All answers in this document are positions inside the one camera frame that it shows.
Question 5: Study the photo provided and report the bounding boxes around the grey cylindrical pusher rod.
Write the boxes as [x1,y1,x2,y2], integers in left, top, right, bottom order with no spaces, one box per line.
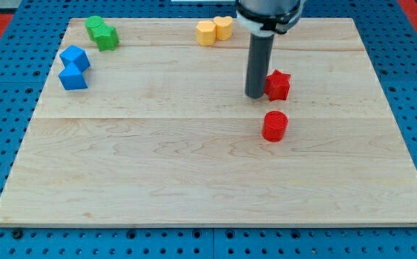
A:
[245,34,274,99]

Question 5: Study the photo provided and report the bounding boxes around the red star block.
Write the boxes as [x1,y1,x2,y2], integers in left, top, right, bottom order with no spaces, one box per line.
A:
[264,70,291,101]

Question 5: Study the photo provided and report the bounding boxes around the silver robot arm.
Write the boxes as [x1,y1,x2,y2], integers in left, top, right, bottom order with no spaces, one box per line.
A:
[236,0,306,99]

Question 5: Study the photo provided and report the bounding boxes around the green star block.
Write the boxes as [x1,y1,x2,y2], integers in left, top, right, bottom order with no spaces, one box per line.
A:
[92,24,119,52]

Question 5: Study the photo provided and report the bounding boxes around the blue cube block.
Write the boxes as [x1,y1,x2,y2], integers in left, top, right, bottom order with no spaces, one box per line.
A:
[60,45,91,72]

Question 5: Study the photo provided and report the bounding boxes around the yellow heart block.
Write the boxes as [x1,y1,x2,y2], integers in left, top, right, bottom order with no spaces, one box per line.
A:
[213,16,234,41]

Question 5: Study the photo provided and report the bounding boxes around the yellow hexagon block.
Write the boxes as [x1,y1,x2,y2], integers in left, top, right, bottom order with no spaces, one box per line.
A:
[196,20,216,46]

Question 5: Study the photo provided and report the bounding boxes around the red cylinder block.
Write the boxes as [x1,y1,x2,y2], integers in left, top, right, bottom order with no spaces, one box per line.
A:
[262,110,288,142]

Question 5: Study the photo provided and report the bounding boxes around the light wooden board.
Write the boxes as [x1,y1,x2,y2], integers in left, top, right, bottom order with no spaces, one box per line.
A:
[0,18,417,228]

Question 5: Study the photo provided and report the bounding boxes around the green cylinder block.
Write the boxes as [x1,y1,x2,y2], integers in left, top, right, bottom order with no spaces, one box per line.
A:
[84,16,104,41]

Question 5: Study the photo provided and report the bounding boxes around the blue angular block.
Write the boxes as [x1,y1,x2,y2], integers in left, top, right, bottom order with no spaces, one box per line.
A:
[58,63,88,91]

